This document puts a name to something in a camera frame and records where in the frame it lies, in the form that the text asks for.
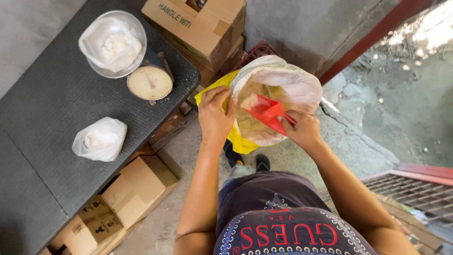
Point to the large open cardboard box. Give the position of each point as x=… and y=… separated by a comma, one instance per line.
x=198, y=26

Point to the translucent white plastic sack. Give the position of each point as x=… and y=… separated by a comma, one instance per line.
x=293, y=83

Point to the white powder heap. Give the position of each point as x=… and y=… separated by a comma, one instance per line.
x=250, y=101

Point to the black flip-flop sandal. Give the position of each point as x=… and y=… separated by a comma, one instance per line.
x=231, y=155
x=262, y=163

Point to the person's dark printed shirt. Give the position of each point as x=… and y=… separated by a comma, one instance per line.
x=279, y=219

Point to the printed flat cardboard box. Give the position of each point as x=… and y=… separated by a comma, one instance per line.
x=92, y=226

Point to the round metal weighing bowl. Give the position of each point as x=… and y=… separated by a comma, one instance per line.
x=138, y=39

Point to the tied white powder bag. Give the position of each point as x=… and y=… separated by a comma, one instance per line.
x=101, y=138

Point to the red plastic scoop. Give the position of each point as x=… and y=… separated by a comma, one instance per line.
x=267, y=114

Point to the person's left hand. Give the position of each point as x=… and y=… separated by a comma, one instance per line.
x=213, y=118

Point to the person's right hand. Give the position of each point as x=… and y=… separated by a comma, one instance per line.
x=305, y=130

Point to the open clear plastic bag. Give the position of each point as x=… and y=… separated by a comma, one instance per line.
x=111, y=44

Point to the person's denim shorts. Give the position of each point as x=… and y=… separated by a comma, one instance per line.
x=237, y=172

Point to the metal mesh grate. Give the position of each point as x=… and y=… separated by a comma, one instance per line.
x=414, y=196

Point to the plain brown cardboard box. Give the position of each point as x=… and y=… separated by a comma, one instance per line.
x=139, y=189

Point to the yellow plastic bag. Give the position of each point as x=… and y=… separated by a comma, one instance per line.
x=216, y=86

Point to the dark red plastic crate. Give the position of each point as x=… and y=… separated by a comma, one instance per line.
x=257, y=52

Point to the red painted door frame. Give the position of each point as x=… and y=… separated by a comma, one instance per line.
x=371, y=37

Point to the taped cardboard box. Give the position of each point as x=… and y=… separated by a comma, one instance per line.
x=226, y=62

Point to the dial weighing scale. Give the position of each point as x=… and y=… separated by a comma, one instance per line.
x=150, y=83

